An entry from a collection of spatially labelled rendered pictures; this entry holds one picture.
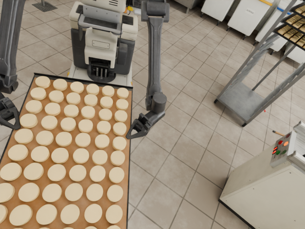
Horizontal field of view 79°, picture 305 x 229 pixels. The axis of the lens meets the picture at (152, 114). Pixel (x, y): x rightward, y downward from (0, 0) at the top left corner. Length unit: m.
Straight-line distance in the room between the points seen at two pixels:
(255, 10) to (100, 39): 3.51
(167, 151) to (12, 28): 1.51
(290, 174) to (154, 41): 1.05
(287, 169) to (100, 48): 1.43
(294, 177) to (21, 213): 1.28
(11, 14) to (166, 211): 1.55
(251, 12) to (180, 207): 3.78
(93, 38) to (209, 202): 1.64
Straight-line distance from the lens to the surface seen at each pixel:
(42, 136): 0.72
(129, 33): 1.70
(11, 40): 0.87
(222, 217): 1.91
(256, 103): 2.82
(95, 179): 0.65
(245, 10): 4.49
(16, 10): 0.86
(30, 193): 0.67
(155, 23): 0.81
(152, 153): 1.83
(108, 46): 1.47
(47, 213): 0.65
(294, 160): 1.29
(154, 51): 0.80
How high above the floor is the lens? 1.59
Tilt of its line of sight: 50 degrees down
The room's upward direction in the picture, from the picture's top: 23 degrees clockwise
